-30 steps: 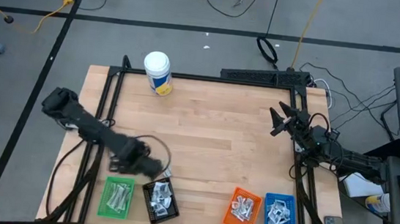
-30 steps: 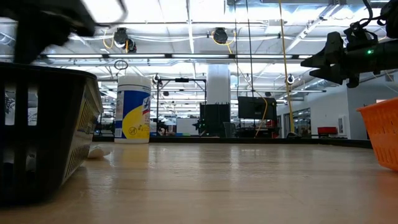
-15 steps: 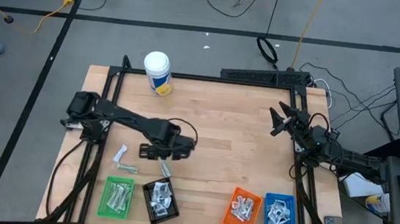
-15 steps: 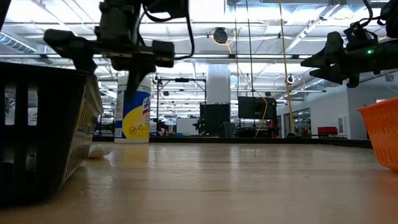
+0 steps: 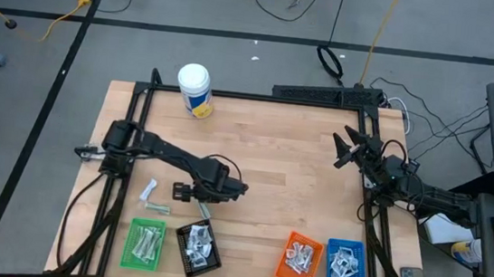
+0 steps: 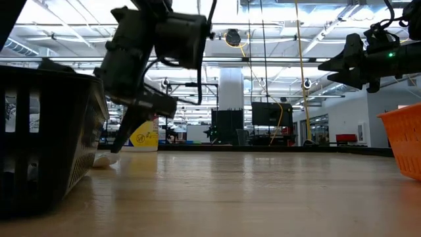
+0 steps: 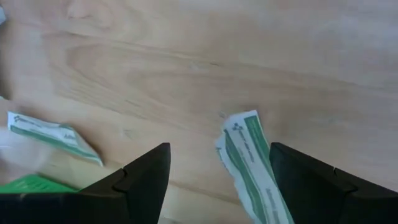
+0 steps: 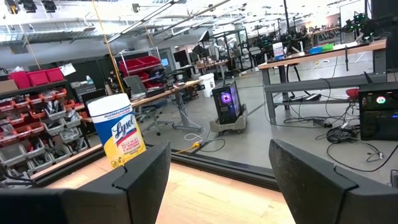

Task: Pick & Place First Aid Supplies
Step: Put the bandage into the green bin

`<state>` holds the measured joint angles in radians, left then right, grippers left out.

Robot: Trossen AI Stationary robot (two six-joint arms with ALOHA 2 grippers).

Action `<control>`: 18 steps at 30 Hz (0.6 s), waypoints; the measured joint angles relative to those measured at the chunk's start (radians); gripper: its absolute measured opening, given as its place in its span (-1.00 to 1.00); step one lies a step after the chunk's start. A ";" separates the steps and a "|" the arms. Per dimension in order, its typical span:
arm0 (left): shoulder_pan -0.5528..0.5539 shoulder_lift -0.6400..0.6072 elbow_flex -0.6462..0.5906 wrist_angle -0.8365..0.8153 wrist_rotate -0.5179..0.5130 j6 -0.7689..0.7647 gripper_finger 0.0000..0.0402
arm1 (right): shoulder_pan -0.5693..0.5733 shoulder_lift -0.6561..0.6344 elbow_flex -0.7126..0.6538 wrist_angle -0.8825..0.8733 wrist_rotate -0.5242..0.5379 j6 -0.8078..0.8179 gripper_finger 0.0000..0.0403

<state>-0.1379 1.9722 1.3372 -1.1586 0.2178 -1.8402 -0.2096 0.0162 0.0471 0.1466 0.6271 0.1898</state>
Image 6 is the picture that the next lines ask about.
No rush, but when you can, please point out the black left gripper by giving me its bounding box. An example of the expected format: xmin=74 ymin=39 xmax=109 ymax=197
xmin=93 ymin=5 xmax=179 ymax=154

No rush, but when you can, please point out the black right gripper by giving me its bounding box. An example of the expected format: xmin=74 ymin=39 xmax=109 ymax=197
xmin=317 ymin=22 xmax=401 ymax=94

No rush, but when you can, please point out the black plastic basket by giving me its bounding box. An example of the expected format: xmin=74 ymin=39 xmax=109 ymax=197
xmin=0 ymin=58 xmax=111 ymax=219

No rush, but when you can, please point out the orange plastic basket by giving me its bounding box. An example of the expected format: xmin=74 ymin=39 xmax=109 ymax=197
xmin=376 ymin=102 xmax=421 ymax=182

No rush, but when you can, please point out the white blue alcohol pad packet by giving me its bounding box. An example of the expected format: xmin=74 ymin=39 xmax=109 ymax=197
xmin=5 ymin=95 xmax=17 ymax=133

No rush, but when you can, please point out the white-lidded disinfectant wipes canister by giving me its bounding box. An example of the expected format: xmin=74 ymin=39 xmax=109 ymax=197
xmin=120 ymin=115 xmax=160 ymax=153

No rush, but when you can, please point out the white panel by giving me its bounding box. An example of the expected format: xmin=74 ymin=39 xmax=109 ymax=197
xmin=186 ymin=124 xmax=211 ymax=143

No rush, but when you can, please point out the red box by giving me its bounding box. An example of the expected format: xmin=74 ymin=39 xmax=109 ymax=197
xmin=335 ymin=133 xmax=358 ymax=144

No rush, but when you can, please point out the long ceiling light bar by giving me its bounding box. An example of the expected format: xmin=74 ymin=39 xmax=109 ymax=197
xmin=0 ymin=56 xmax=332 ymax=65

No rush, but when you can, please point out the black screen panel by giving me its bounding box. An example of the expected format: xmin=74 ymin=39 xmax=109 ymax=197
xmin=251 ymin=101 xmax=294 ymax=146

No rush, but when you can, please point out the white pillar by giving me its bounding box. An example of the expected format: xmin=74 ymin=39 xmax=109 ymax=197
xmin=218 ymin=67 xmax=245 ymax=111

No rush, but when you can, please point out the silver ventilation duct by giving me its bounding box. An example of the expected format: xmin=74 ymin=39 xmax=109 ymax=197
xmin=320 ymin=82 xmax=346 ymax=97

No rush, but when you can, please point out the yellow hanging cable black end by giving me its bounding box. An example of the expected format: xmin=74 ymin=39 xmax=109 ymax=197
xmin=293 ymin=0 xmax=316 ymax=146

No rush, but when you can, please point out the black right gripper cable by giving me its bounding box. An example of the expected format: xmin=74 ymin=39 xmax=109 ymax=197
xmin=363 ymin=0 xmax=411 ymax=38

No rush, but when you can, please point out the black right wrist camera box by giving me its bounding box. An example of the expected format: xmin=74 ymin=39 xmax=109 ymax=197
xmin=401 ymin=0 xmax=421 ymax=41

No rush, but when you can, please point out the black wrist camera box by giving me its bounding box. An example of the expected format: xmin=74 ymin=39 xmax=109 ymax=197
xmin=401 ymin=0 xmax=421 ymax=41
xmin=153 ymin=12 xmax=212 ymax=70

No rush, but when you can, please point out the black background rig frame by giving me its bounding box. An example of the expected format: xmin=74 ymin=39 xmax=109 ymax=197
xmin=165 ymin=82 xmax=220 ymax=145

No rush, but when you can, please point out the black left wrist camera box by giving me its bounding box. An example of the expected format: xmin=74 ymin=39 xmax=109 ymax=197
xmin=153 ymin=12 xmax=212 ymax=70

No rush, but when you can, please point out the black ceiling cable reel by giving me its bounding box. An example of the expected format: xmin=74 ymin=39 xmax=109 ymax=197
xmin=224 ymin=28 xmax=243 ymax=47

